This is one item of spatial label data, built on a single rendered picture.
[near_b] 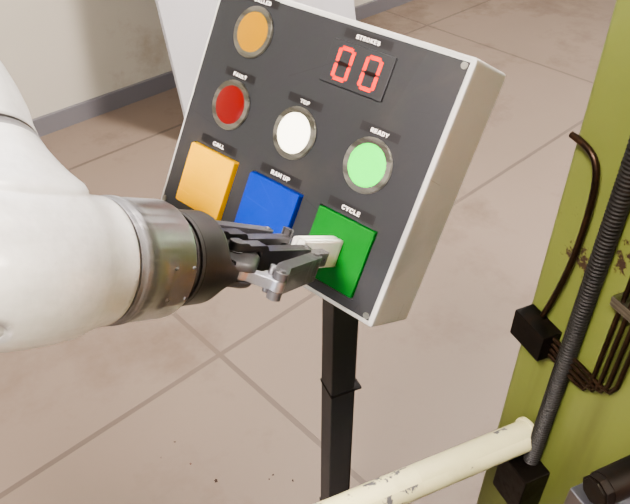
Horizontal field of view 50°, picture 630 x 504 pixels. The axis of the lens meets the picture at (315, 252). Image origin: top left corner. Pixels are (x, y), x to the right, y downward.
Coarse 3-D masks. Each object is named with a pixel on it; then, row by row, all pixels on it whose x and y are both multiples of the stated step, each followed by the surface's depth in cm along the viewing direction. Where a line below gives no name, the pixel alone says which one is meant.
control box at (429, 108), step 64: (256, 0) 76; (256, 64) 77; (320, 64) 72; (384, 64) 67; (448, 64) 63; (192, 128) 82; (256, 128) 77; (320, 128) 72; (384, 128) 67; (448, 128) 64; (320, 192) 72; (384, 192) 68; (448, 192) 69; (384, 256) 68; (384, 320) 71
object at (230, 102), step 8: (224, 88) 79; (232, 88) 78; (224, 96) 79; (232, 96) 78; (240, 96) 78; (216, 104) 80; (224, 104) 79; (232, 104) 78; (240, 104) 78; (216, 112) 80; (224, 112) 79; (232, 112) 78; (240, 112) 78; (224, 120) 79; (232, 120) 78
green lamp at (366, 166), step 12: (372, 144) 68; (360, 156) 69; (372, 156) 68; (384, 156) 67; (348, 168) 70; (360, 168) 69; (372, 168) 68; (384, 168) 67; (360, 180) 69; (372, 180) 68
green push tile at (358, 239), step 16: (320, 208) 72; (320, 224) 72; (336, 224) 71; (352, 224) 69; (352, 240) 69; (368, 240) 68; (352, 256) 70; (368, 256) 69; (320, 272) 72; (336, 272) 71; (352, 272) 70; (336, 288) 71; (352, 288) 70
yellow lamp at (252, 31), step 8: (248, 16) 77; (256, 16) 76; (240, 24) 77; (248, 24) 77; (256, 24) 76; (264, 24) 75; (240, 32) 77; (248, 32) 77; (256, 32) 76; (264, 32) 75; (240, 40) 77; (248, 40) 77; (256, 40) 76; (264, 40) 76; (248, 48) 77; (256, 48) 76
